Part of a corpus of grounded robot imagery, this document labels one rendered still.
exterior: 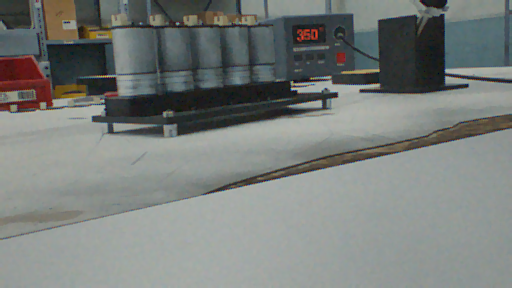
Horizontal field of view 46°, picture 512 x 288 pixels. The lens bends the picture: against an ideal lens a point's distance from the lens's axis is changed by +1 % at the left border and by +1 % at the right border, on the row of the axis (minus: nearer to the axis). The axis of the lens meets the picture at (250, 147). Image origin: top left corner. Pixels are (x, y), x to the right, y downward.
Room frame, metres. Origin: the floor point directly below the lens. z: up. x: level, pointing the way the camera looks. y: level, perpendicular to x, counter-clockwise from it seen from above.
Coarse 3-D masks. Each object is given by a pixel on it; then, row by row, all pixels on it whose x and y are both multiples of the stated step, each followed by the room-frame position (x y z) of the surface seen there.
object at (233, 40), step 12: (228, 36) 0.41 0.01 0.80; (240, 36) 0.42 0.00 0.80; (228, 48) 0.41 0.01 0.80; (240, 48) 0.42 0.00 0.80; (228, 60) 0.41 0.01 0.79; (240, 60) 0.41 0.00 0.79; (228, 72) 0.41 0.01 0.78; (240, 72) 0.41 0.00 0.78; (228, 84) 0.41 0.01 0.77; (240, 84) 0.41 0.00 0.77
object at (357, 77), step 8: (344, 72) 0.75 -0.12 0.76; (352, 72) 0.73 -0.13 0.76; (360, 72) 0.71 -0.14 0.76; (368, 72) 0.70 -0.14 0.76; (376, 72) 0.70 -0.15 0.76; (336, 80) 0.75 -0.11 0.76; (344, 80) 0.73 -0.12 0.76; (352, 80) 0.71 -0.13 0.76; (360, 80) 0.70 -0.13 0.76; (368, 80) 0.69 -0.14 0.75; (376, 80) 0.70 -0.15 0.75
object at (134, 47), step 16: (112, 32) 0.36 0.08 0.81; (128, 32) 0.35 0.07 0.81; (144, 32) 0.35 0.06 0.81; (128, 48) 0.35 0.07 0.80; (144, 48) 0.35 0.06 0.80; (128, 64) 0.35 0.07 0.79; (144, 64) 0.35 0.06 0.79; (128, 80) 0.35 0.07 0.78; (144, 80) 0.35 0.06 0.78; (128, 96) 0.35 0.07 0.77
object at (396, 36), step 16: (416, 0) 0.52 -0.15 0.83; (400, 16) 0.53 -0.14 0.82; (416, 16) 0.52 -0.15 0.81; (384, 32) 0.55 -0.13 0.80; (400, 32) 0.53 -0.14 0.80; (416, 32) 0.52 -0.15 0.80; (432, 32) 0.54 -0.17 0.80; (384, 48) 0.55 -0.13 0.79; (400, 48) 0.53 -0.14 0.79; (416, 48) 0.52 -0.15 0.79; (432, 48) 0.55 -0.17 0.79; (384, 64) 0.55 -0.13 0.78; (400, 64) 0.53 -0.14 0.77; (416, 64) 0.52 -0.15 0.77; (432, 64) 0.55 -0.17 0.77; (384, 80) 0.55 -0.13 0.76; (400, 80) 0.53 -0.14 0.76; (416, 80) 0.52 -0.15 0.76; (432, 80) 0.55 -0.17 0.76
